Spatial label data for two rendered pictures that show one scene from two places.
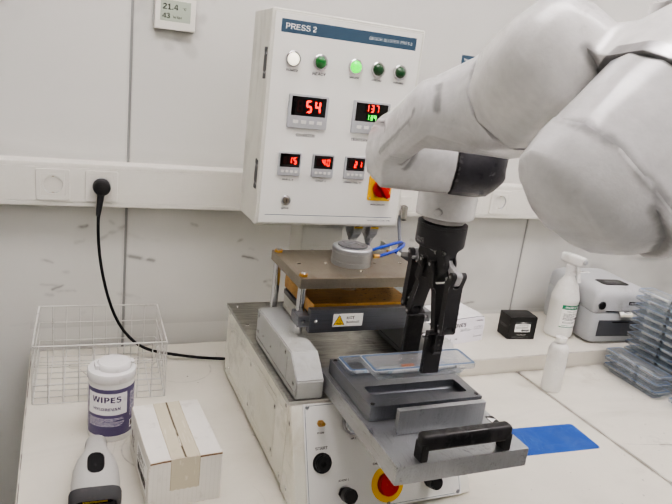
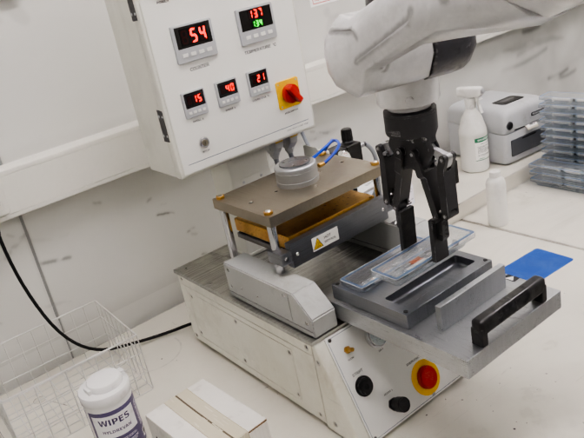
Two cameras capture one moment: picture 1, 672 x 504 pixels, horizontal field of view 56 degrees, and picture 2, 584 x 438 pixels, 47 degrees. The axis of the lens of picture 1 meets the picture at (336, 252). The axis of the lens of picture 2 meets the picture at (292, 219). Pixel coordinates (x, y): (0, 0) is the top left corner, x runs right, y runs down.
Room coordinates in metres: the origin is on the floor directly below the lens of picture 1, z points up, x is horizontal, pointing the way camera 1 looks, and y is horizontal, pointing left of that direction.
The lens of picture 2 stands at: (0.06, 0.20, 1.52)
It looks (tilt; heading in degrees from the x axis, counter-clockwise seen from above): 22 degrees down; 350
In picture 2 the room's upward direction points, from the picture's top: 11 degrees counter-clockwise
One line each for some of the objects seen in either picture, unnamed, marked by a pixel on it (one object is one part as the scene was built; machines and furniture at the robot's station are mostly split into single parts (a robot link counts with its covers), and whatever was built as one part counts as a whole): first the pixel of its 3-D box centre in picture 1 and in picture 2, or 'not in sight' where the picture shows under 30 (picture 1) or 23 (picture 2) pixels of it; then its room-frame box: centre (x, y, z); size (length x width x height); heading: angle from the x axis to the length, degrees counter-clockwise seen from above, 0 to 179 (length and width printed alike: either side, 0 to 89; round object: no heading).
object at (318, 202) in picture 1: (325, 176); (229, 101); (1.37, 0.04, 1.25); 0.33 x 0.16 x 0.64; 114
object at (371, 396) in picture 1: (402, 383); (411, 278); (0.97, -0.14, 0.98); 0.20 x 0.17 x 0.03; 114
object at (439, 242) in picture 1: (438, 250); (412, 137); (0.93, -0.15, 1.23); 0.08 x 0.08 x 0.09
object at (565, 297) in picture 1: (566, 295); (473, 128); (1.80, -0.69, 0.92); 0.09 x 0.08 x 0.25; 31
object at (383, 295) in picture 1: (351, 284); (306, 201); (1.21, -0.04, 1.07); 0.22 x 0.17 x 0.10; 114
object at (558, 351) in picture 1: (555, 363); (496, 197); (1.51, -0.59, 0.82); 0.05 x 0.05 x 0.14
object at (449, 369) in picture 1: (417, 365); (425, 256); (0.94, -0.15, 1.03); 0.18 x 0.06 x 0.02; 114
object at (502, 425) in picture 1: (464, 440); (509, 308); (0.80, -0.21, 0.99); 0.15 x 0.02 x 0.04; 114
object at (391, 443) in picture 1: (415, 403); (434, 293); (0.92, -0.16, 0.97); 0.30 x 0.22 x 0.08; 24
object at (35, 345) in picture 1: (100, 349); (63, 372); (1.29, 0.49, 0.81); 0.26 x 0.22 x 0.13; 112
